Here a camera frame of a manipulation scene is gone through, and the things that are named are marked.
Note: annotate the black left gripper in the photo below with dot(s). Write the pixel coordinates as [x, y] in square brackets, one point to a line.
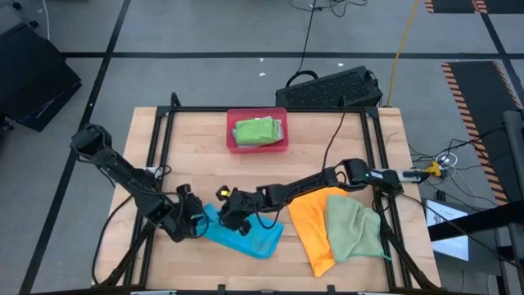
[186, 217]

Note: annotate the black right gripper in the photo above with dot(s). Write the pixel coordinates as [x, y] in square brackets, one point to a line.
[243, 202]

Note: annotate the blue microfiber towel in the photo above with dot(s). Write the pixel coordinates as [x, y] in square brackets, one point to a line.
[254, 241]

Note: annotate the orange microfiber towel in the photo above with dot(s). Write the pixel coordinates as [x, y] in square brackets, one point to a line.
[311, 229]

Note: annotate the bright green microfiber towel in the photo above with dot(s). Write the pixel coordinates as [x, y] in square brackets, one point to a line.
[256, 131]

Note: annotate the grey microfiber towel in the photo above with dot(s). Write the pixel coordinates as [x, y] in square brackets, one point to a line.
[281, 131]

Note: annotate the pale green microfiber towel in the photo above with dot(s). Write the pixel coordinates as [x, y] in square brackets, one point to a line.
[352, 229]

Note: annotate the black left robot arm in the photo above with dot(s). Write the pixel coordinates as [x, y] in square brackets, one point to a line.
[123, 176]

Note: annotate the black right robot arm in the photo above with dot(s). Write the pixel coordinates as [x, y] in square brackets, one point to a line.
[294, 190]

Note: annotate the grey metal mounting plate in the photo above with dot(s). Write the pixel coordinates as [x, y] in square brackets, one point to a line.
[153, 170]

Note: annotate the red plastic bin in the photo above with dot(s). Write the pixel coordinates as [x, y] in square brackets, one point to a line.
[254, 149]

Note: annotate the black perforated computer case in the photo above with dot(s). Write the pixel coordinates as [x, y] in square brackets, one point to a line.
[327, 88]

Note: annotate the large black box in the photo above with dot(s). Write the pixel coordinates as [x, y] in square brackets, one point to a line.
[32, 78]

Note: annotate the laptop with white screen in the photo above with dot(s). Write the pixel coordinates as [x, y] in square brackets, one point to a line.
[448, 246]

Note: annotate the black metal stand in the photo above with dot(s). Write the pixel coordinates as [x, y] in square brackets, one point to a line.
[471, 223]

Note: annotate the black striped floor mat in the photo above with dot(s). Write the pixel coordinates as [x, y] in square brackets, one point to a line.
[450, 5]
[479, 102]

